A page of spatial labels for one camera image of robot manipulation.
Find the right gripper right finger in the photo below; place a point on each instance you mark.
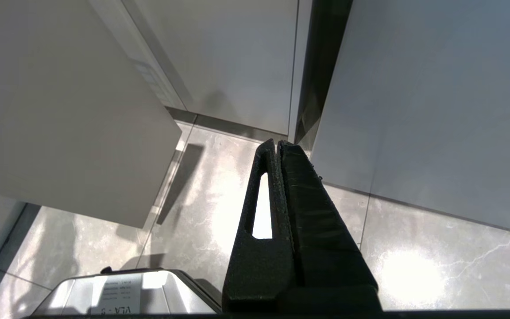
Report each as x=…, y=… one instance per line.
x=321, y=239

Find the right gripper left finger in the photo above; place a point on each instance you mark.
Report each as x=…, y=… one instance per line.
x=261, y=270

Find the white cabinet door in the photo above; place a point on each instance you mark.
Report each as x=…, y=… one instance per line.
x=436, y=106
x=233, y=57
x=60, y=110

